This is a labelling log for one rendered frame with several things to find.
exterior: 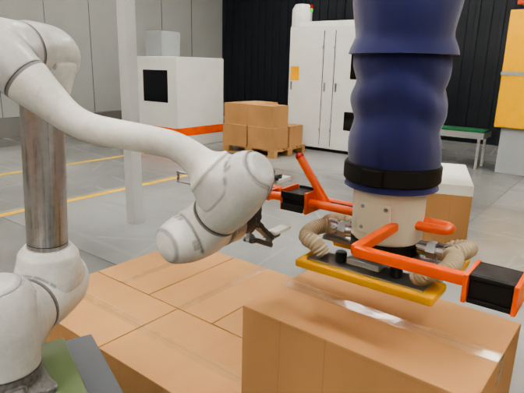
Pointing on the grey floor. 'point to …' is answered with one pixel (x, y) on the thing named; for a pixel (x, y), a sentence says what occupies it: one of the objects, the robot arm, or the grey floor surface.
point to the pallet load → (260, 129)
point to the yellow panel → (511, 100)
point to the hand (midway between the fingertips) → (284, 203)
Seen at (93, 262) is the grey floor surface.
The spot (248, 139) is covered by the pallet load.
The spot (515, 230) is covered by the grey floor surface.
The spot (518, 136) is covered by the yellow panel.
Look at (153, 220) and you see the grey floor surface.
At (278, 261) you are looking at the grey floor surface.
